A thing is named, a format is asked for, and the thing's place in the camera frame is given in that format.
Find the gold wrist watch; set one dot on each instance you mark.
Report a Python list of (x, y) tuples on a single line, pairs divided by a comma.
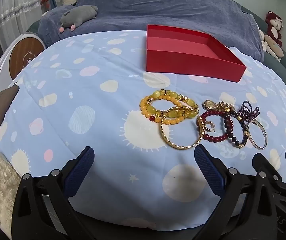
[(209, 104)]

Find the blue curtain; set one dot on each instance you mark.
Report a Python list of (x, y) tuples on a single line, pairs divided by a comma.
[(55, 1)]

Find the wide gold bangle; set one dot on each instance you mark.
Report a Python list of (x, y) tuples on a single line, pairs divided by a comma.
[(180, 147)]

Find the gold crescent earring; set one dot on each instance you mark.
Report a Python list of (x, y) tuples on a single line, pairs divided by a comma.
[(209, 128)]

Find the white sheer curtain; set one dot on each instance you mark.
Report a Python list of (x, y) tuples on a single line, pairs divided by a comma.
[(13, 2)]

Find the beige plush toy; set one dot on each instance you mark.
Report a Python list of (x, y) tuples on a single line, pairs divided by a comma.
[(272, 48)]

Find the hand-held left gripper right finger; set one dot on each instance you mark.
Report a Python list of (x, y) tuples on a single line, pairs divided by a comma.
[(208, 172)]

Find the grey plush toy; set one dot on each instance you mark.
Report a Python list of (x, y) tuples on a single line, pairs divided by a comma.
[(80, 15)]

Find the round wooden side table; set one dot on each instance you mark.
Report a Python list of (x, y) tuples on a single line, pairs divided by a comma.
[(25, 55)]

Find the red cardboard box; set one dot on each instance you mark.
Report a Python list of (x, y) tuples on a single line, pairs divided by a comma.
[(183, 62)]

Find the thin rose gold bangle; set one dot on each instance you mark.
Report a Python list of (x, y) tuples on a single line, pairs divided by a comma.
[(257, 147)]

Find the brown rounded panel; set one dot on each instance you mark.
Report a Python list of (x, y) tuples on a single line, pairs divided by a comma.
[(0, 115)]

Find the red-brown monkey plush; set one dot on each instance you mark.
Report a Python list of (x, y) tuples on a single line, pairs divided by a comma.
[(274, 27)]

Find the light blue spotted bedsheet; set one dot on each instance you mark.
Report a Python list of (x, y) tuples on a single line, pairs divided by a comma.
[(83, 92)]

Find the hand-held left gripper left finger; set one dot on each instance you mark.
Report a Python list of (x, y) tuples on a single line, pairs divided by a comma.
[(81, 171)]

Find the blue-grey fleece blanket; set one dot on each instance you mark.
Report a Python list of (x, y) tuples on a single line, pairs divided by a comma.
[(158, 7)]

